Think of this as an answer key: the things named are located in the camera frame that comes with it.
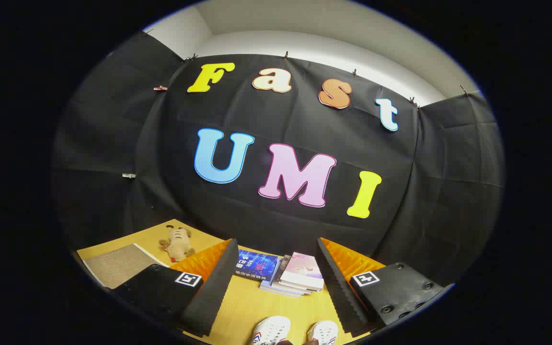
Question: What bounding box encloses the dark blue book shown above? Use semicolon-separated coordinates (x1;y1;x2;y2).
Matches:
233;249;281;282

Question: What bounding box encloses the tan plush dog toy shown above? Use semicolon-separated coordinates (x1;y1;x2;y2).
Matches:
159;226;195;263

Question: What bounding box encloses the row of black cloth clips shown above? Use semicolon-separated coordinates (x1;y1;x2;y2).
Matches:
143;29;469;105

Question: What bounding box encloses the light blue cover book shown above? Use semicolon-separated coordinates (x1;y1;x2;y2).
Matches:
259;259;305;298

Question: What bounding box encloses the black backdrop cloth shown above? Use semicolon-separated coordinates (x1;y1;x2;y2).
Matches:
51;31;504;288

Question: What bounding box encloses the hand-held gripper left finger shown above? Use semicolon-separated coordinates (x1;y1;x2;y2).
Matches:
113;238;240;337

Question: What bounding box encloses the white canvas shoe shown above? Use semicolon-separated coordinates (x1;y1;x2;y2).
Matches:
250;315;292;345
306;320;339;345

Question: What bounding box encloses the beige fabric storage box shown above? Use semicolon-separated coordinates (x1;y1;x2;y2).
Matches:
83;243;169;289

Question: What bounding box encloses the grey cover book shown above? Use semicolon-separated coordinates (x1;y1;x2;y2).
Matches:
270;256;312;294

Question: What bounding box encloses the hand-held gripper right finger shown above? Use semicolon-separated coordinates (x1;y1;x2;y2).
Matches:
315;237;454;336

